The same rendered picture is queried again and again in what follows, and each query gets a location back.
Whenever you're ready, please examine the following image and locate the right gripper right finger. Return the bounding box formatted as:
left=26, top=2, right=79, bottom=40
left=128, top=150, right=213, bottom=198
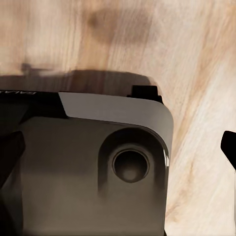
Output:
left=220, top=130, right=236, bottom=170

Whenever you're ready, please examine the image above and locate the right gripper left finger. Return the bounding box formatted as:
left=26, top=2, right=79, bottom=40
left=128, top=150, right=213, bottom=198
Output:
left=0, top=130, right=26, bottom=190

